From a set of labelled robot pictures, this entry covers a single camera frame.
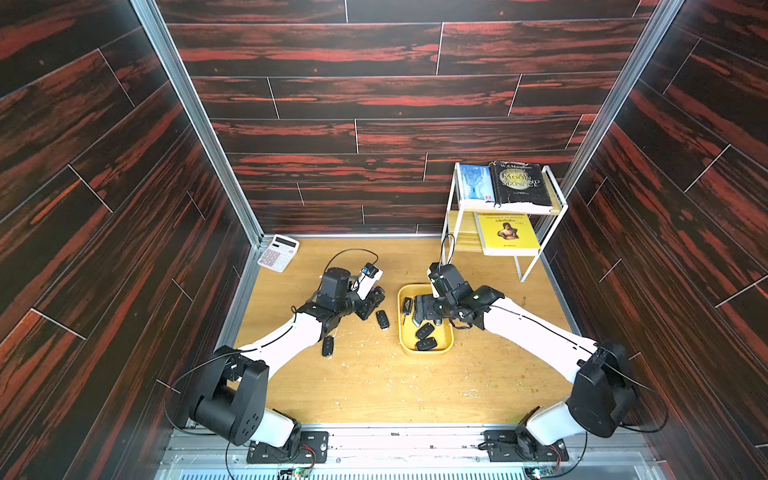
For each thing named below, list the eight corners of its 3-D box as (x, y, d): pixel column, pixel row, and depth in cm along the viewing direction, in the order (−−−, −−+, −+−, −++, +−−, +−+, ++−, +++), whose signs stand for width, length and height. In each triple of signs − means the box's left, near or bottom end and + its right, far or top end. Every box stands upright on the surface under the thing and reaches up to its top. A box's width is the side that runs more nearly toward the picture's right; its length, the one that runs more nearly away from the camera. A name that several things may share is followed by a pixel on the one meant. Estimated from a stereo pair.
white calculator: (258, 268, 112) (255, 262, 110) (276, 239, 122) (274, 234, 120) (285, 273, 111) (282, 267, 108) (301, 244, 121) (299, 238, 118)
